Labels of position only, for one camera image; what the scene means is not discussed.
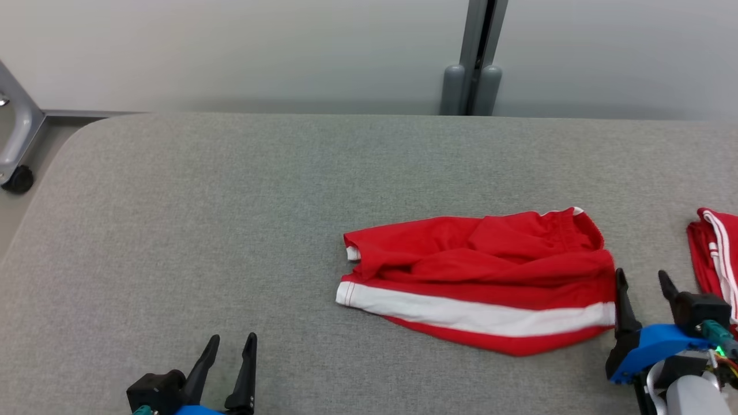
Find grey rounded post foot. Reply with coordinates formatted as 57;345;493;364
441;65;465;116
476;65;502;117

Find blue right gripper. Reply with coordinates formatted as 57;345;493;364
605;268;713;385

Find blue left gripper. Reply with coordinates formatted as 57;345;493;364
173;333;258;415

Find grey metal partition post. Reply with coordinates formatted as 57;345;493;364
460;0;509;116

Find teal right camera connector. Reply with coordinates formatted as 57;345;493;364
701;320;738;359

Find red white numbered jersey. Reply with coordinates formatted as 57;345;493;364
686;207;738;338

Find red white-striped shorts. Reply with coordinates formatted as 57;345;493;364
336;206;617;357

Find black caster wheel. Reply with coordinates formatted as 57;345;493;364
2;165;34;194

